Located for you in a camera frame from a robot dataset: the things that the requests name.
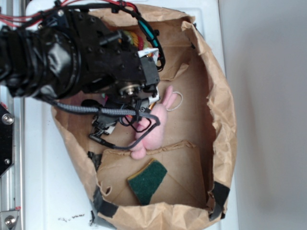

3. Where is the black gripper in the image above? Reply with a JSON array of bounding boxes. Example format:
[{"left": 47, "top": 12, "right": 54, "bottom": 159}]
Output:
[{"left": 81, "top": 28, "right": 161, "bottom": 142}]

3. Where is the multicolored twisted rope toy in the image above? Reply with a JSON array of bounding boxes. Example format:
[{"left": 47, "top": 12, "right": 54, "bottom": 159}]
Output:
[{"left": 101, "top": 30, "right": 161, "bottom": 120}]

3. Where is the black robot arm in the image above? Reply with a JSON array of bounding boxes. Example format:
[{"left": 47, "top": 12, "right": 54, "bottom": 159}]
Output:
[{"left": 0, "top": 4, "right": 161, "bottom": 141}]

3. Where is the pink plush bunny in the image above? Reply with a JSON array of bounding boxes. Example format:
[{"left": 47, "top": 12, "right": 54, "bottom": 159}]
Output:
[{"left": 130, "top": 85, "right": 182, "bottom": 160}]

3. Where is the brown paper lined bin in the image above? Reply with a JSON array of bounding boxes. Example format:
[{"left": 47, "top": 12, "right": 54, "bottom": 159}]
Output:
[{"left": 52, "top": 4, "right": 237, "bottom": 230}]

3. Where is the green yellow sponge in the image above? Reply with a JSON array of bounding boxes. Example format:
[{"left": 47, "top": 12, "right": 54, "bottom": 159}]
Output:
[{"left": 127, "top": 159, "right": 167, "bottom": 206}]

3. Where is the grey braided cable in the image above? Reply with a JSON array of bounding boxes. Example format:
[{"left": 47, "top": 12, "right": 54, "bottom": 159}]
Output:
[{"left": 49, "top": 99, "right": 161, "bottom": 151}]

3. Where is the black metal bracket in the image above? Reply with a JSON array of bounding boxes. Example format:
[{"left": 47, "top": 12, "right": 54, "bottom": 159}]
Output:
[{"left": 0, "top": 103, "right": 14, "bottom": 176}]

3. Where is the aluminium frame rail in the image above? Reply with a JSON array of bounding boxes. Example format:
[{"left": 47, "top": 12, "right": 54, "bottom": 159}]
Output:
[{"left": 0, "top": 0, "right": 25, "bottom": 230}]

